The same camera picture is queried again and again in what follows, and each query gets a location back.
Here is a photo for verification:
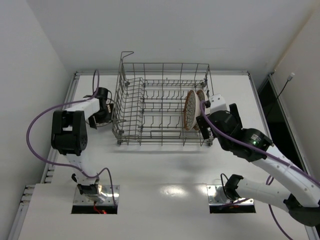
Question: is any floral plate brown rim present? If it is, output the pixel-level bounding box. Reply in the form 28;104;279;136
194;89;208;131
183;89;201;131

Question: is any white plate orange sunburst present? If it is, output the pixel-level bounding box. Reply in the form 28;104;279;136
85;98;114;129

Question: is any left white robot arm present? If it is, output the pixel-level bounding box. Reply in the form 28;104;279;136
51;87;114;203

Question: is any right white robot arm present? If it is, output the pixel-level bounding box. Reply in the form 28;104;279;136
196;100;320;227

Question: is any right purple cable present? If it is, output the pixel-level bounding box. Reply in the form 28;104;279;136
198;99;320;240

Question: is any grey wire dish rack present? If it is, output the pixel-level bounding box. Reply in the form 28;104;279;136
112;51;213;146

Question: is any black wall cable white plug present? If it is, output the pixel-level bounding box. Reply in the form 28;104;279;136
266;72;295;118

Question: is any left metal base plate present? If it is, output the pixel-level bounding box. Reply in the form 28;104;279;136
73;184;120;207

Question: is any metal base plate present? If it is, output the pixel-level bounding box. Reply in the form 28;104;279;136
73;184;120;207
206;184;255;207

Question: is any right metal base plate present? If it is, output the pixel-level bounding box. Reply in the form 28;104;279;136
206;184;255;207

